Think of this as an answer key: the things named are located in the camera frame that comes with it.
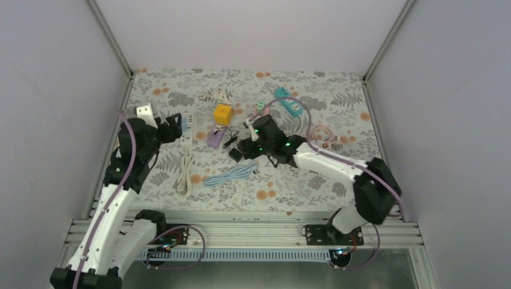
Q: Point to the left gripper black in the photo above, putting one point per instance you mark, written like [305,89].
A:
[176,130]

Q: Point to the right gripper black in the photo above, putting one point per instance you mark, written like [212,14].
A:
[247,150]

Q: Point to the black charger with cable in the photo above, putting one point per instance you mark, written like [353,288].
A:
[233,153]

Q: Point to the yellow cube power socket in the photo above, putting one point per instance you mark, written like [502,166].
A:
[223,114]

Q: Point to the small green plug adapter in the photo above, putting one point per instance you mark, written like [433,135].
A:
[260,107]

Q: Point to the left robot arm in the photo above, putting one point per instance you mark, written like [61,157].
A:
[105,254]

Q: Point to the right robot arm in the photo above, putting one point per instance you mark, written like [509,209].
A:
[374,187]

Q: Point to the white power strip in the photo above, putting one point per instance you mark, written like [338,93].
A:
[188,129]

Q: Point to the purple usb power strip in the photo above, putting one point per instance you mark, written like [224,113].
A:
[216,135]

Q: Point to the teal power strip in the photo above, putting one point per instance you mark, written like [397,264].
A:
[293,107]

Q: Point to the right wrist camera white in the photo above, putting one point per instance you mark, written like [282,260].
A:
[249,125]

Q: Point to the aluminium rail frame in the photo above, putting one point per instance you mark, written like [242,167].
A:
[279,230]

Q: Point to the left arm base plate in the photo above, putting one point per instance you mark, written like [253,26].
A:
[175,235]

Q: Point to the light blue cable duct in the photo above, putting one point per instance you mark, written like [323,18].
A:
[280,255]

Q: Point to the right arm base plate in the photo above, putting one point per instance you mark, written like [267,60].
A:
[318,235]

